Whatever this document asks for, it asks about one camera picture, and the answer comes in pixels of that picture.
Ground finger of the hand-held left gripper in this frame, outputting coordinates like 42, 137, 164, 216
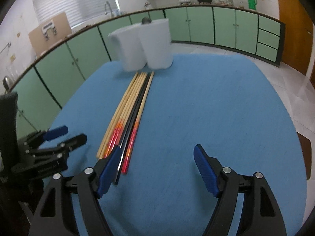
23, 126, 69, 148
27, 133, 88, 164

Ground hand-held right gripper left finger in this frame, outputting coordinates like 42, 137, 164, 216
29, 145, 123, 236

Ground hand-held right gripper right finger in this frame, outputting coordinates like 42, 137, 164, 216
193, 144, 287, 236

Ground black chopstick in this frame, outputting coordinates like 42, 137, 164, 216
118, 73, 149, 175
114, 73, 150, 186

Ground red-ended wooden chopstick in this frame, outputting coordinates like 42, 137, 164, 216
122, 71, 155, 175
109, 72, 147, 154
105, 72, 144, 158

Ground white plastic cup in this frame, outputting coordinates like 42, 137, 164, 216
138, 18, 174, 70
108, 25, 148, 72

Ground blue table cloth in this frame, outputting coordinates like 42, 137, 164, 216
39, 53, 309, 236

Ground cardboard box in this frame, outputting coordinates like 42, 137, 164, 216
28, 12, 73, 56

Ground brown chair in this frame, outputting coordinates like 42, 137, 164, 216
296, 131, 313, 180

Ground white window blind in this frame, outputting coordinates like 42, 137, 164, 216
31, 0, 121, 29

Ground metal kitchen faucet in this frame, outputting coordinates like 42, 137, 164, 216
104, 1, 113, 18

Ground green cabinet drawer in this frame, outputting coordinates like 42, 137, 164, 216
258, 15, 281, 36
257, 29, 280, 50
256, 42, 279, 62

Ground green base cabinets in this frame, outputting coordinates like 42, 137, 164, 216
0, 5, 286, 140

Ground wooden door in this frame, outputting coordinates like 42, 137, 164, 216
274, 0, 315, 77

